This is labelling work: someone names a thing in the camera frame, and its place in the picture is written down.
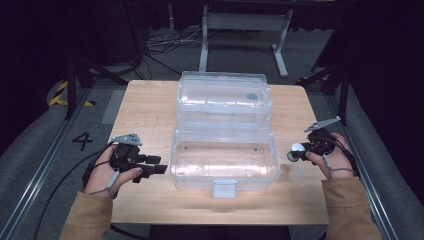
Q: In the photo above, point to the yellow black hazard tape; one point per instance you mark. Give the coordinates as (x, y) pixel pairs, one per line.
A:
(56, 98)

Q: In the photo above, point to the clear plastic storage box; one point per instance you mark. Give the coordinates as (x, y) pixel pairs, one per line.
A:
(223, 160)

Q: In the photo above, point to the person's left hand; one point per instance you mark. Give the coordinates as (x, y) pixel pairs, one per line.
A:
(100, 175)

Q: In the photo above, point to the grey metal desk frame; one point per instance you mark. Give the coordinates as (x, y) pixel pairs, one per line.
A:
(246, 21)

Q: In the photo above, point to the black metal stand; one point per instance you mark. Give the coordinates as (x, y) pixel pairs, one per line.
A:
(343, 90)
(71, 83)

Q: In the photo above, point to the small white bottle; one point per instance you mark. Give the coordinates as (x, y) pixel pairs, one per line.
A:
(297, 147)

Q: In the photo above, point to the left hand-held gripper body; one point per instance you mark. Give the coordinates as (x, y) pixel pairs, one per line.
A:
(125, 156)

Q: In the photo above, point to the person's right hand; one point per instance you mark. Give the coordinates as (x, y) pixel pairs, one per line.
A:
(336, 163)

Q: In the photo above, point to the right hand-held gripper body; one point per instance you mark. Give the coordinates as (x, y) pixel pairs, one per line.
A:
(321, 143)

